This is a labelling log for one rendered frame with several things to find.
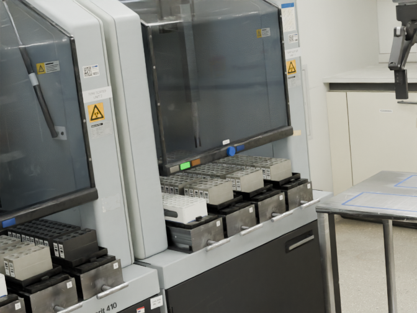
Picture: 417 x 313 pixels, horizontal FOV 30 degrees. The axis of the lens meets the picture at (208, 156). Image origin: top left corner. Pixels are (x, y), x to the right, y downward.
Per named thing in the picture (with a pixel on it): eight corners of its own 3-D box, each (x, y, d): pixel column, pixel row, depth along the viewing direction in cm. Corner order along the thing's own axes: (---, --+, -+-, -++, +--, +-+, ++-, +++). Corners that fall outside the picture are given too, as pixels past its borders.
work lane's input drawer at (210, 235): (57, 223, 276) (53, 199, 274) (88, 213, 286) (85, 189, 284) (203, 256, 226) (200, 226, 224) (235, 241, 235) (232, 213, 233)
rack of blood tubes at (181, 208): (121, 215, 252) (119, 197, 251) (144, 207, 259) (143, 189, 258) (185, 228, 231) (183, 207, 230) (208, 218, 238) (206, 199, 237)
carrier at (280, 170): (288, 175, 274) (286, 158, 273) (292, 176, 273) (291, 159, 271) (266, 183, 266) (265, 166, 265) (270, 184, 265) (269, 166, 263)
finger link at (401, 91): (406, 68, 178) (405, 69, 178) (408, 99, 180) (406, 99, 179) (395, 69, 180) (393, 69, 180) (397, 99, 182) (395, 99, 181)
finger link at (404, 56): (420, 30, 181) (417, 27, 180) (406, 71, 177) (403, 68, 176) (405, 31, 183) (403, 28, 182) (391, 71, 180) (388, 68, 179)
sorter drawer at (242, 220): (91, 212, 287) (88, 188, 285) (120, 202, 296) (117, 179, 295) (238, 240, 236) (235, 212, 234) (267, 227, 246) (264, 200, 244)
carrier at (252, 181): (259, 185, 264) (258, 168, 262) (264, 186, 262) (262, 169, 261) (236, 194, 256) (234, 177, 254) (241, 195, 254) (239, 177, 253)
